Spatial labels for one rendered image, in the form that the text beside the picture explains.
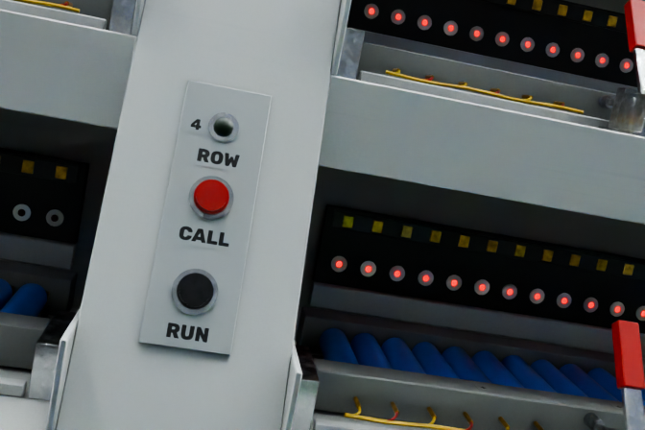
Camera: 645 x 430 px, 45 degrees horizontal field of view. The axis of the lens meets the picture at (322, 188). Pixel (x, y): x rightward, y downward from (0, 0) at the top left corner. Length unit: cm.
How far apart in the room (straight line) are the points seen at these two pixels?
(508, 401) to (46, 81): 29
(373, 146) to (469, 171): 5
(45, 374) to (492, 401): 23
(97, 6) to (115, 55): 8
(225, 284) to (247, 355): 3
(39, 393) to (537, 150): 27
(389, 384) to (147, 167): 17
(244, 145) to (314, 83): 5
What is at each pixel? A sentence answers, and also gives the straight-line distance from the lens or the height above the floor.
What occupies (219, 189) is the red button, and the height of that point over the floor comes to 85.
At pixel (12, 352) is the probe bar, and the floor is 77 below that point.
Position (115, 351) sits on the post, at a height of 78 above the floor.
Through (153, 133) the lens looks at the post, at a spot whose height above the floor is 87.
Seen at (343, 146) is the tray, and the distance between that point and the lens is 39.
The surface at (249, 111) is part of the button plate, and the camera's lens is 37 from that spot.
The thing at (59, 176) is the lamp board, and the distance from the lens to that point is 52.
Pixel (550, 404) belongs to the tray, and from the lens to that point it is 46.
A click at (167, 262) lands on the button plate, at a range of 35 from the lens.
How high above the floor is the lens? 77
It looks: 14 degrees up
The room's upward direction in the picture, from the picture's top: 8 degrees clockwise
